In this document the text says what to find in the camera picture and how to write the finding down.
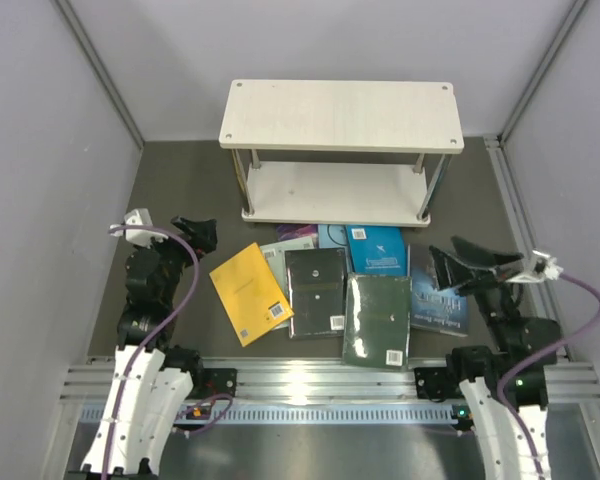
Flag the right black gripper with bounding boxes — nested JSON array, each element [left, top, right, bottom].
[[427, 235, 521, 350]]

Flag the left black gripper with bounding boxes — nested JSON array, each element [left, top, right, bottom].
[[134, 215, 216, 303]]

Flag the pale grey-green book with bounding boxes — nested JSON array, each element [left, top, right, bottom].
[[258, 236, 315, 330]]

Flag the bright blue book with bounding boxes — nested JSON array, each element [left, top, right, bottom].
[[346, 225, 408, 277]]

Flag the yellow Little Prince book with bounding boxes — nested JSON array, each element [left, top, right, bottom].
[[209, 243, 294, 347]]

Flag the dark green book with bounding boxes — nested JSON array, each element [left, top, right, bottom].
[[342, 274, 412, 371]]

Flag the black glossy book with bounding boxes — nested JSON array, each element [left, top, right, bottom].
[[285, 248, 347, 340]]

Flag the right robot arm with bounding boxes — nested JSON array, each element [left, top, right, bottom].
[[428, 236, 562, 479]]

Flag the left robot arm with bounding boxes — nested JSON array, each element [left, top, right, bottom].
[[65, 209, 217, 479]]

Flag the dark blue Wuthering Heights book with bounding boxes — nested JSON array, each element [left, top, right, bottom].
[[409, 244, 469, 337]]

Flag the purple galaxy cover book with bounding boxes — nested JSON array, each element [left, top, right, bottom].
[[275, 224, 318, 246]]

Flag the light blue circle book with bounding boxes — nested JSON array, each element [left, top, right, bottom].
[[318, 224, 352, 272]]

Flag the white two-tier shelf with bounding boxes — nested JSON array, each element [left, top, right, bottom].
[[218, 79, 464, 228]]

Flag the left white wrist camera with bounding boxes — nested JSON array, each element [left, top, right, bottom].
[[109, 208, 153, 248]]

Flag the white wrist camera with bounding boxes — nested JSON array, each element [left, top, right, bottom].
[[506, 250, 564, 284], [109, 208, 153, 248]]

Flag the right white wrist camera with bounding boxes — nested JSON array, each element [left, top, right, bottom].
[[506, 250, 564, 284]]

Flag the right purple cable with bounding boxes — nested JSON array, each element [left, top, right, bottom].
[[496, 272, 600, 479]]

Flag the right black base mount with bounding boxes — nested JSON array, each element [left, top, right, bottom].
[[414, 367, 458, 403]]

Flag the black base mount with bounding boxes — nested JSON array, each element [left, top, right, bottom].
[[414, 367, 458, 403], [189, 368, 238, 400]]

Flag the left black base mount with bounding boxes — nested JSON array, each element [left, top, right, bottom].
[[189, 368, 238, 400]]

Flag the aluminium front rail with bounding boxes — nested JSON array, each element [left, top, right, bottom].
[[60, 357, 600, 406]]

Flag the slotted cable duct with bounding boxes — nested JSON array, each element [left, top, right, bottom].
[[79, 403, 476, 426]]

